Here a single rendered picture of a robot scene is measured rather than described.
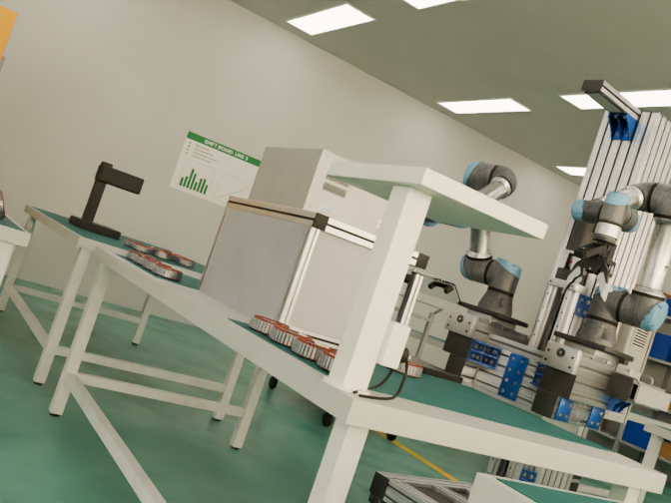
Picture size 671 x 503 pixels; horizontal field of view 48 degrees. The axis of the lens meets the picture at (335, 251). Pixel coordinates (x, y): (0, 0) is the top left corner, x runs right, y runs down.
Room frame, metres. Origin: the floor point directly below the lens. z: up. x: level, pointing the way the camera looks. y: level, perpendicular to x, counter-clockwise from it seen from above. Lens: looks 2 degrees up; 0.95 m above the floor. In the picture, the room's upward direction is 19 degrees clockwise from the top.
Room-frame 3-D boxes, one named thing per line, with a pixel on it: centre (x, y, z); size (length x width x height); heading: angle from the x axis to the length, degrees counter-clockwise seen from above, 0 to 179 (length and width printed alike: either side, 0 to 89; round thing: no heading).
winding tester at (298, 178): (2.58, 0.08, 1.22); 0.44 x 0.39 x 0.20; 31
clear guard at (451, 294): (2.61, -0.27, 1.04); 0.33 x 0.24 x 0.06; 121
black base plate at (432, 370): (2.73, -0.19, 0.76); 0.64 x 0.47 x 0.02; 31
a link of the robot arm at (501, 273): (3.23, -0.73, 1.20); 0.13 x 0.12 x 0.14; 50
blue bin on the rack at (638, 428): (8.55, -4.03, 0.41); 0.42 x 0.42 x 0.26; 29
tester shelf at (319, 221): (2.57, 0.07, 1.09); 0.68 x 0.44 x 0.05; 31
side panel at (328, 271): (2.25, -0.03, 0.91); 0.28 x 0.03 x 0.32; 121
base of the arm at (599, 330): (2.85, -1.05, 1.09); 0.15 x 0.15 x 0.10
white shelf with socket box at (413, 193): (1.66, -0.17, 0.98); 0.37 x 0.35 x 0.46; 31
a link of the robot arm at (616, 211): (2.39, -0.81, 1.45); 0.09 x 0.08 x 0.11; 137
